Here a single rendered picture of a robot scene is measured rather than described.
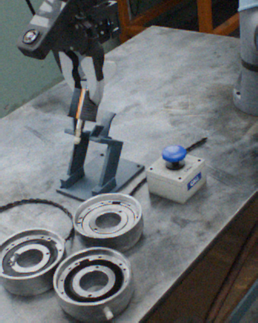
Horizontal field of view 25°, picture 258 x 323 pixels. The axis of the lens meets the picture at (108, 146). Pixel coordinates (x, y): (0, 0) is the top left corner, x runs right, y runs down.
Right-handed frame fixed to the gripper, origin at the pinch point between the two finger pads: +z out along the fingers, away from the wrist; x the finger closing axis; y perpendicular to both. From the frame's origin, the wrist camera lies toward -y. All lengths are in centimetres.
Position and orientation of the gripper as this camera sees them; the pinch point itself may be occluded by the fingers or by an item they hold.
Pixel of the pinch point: (85, 98)
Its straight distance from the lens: 93.4
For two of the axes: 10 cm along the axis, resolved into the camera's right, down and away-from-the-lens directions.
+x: -7.7, -2.3, 5.9
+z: 1.6, 8.4, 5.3
